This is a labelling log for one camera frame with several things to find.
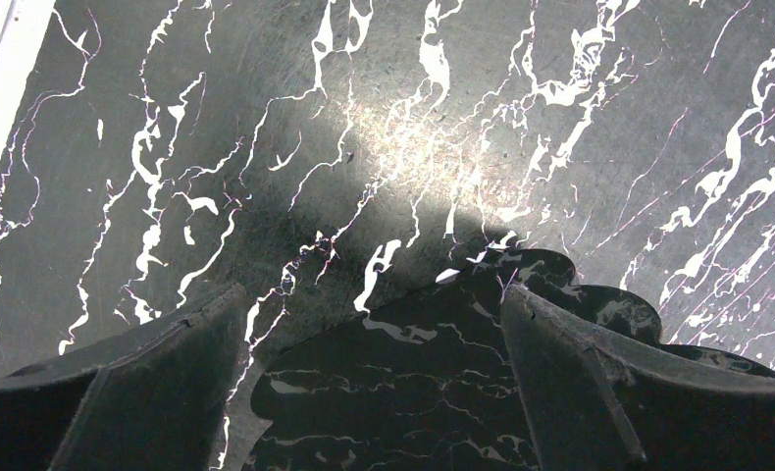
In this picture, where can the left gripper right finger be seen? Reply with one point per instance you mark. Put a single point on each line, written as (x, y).
(597, 400)

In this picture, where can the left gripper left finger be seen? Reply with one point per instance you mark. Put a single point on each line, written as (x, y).
(151, 398)

